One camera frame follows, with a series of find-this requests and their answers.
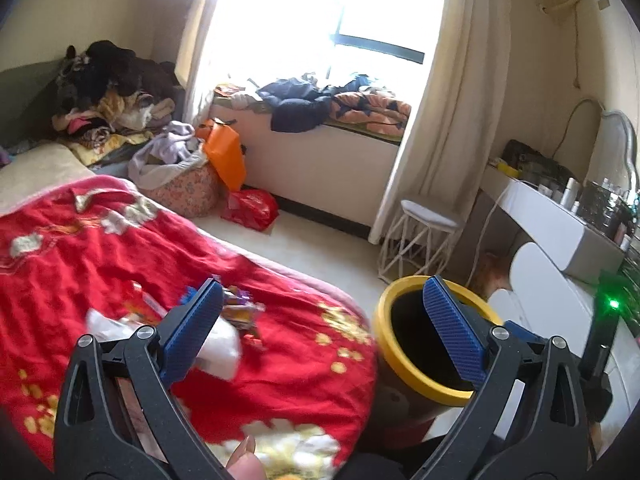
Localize white cable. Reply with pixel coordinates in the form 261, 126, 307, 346
467, 187, 506, 291

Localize window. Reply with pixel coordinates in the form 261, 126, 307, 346
210, 0, 446, 91

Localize dark blue jacket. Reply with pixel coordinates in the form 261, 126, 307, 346
256, 76, 373, 133

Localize white air conditioner hose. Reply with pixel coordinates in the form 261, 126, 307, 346
537, 0, 591, 91

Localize red floral blanket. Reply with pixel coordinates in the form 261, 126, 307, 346
0, 175, 378, 480

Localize pile of mixed clothes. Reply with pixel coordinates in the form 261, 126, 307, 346
50, 40, 186, 166

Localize white wire stool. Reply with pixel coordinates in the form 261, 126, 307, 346
376, 199, 466, 286

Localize orange patterned bag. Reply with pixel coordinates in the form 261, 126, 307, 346
472, 252, 513, 296

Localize sheer white curtain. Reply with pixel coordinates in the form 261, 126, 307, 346
175, 0, 251, 121

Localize cream curtain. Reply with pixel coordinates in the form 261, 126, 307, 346
367, 0, 513, 246

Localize lavender and white clothes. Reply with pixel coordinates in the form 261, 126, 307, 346
127, 121, 208, 191

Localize white curved cabinet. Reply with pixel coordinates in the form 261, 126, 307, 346
487, 242, 640, 441

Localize silver framed mirror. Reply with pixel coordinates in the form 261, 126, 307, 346
582, 109, 640, 196

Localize yellow rimmed trash can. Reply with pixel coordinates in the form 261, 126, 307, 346
372, 275, 503, 441

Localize white vanity desk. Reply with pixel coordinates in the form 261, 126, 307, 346
477, 165, 633, 286

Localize floral laundry basket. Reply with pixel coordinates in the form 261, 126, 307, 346
142, 160, 223, 218

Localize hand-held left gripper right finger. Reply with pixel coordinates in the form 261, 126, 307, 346
410, 275, 598, 480

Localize orange paper bag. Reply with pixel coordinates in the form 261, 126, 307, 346
195, 119, 248, 192

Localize group of cosmetic bottles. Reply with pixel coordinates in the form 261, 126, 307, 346
537, 175, 640, 256

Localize grey green headboard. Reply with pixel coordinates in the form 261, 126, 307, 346
0, 57, 68, 148

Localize grey cable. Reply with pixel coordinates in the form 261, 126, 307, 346
550, 97, 606, 161

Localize person's left hand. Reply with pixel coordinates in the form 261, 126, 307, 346
225, 435, 268, 480

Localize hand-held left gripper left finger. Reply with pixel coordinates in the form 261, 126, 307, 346
54, 278, 236, 480

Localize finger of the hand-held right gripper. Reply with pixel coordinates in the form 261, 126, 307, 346
504, 320, 548, 348

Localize red plastic bag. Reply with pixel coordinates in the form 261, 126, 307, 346
221, 189, 280, 232

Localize white window seat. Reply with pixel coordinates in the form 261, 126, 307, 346
207, 92, 406, 231

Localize dark green bag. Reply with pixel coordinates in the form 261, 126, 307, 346
500, 139, 566, 181

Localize purple snack wrapper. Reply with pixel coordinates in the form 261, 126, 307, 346
220, 285, 268, 351

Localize white tissue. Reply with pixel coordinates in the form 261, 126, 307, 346
86, 307, 243, 381

